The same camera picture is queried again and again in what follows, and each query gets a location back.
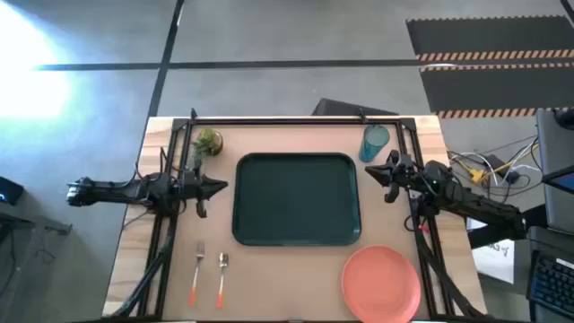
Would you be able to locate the orange plastic plate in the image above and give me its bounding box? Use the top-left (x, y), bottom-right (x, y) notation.
top-left (341, 244), bottom-right (422, 323)

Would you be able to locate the blue faceted plastic cup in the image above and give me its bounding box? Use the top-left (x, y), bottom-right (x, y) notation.
top-left (358, 123), bottom-right (391, 164)

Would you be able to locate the white paper bag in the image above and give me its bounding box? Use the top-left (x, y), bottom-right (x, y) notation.
top-left (465, 218), bottom-right (517, 285)

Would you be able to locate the black keyboard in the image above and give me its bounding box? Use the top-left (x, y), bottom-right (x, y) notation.
top-left (526, 249), bottom-right (574, 322)

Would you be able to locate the white cable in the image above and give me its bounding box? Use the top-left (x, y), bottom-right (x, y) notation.
top-left (447, 141), bottom-right (539, 180)

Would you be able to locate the yellow cable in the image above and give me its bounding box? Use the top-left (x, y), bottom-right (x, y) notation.
top-left (467, 142), bottom-right (540, 186)

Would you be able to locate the black device with blue light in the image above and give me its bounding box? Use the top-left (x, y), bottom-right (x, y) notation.
top-left (0, 175), bottom-right (25, 206)

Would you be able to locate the metal fork with orange handle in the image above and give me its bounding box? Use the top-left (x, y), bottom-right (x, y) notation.
top-left (187, 241), bottom-right (206, 308)

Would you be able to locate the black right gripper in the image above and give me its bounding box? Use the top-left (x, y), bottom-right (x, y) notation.
top-left (364, 149), bottom-right (421, 205)

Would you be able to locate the metal spoon with orange handle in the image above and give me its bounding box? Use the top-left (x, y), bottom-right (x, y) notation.
top-left (215, 251), bottom-right (230, 310)

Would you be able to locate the small green potted plant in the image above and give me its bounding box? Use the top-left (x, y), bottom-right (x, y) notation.
top-left (191, 127), bottom-right (224, 160)

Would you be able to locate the black aluminium rig frame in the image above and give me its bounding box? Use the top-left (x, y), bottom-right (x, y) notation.
top-left (109, 107), bottom-right (488, 323)

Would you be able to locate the black hazard-striped floor mat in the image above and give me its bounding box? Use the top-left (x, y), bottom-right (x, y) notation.
top-left (404, 15), bottom-right (574, 63)
top-left (418, 62), bottom-right (574, 119)

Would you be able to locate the dark green plastic tray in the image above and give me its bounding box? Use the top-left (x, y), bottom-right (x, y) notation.
top-left (231, 152), bottom-right (363, 248)

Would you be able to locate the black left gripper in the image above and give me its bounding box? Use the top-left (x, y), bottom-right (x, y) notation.
top-left (180, 156), bottom-right (230, 220)

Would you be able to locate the black power adapter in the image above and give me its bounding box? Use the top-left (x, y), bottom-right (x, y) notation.
top-left (485, 153), bottom-right (521, 186)

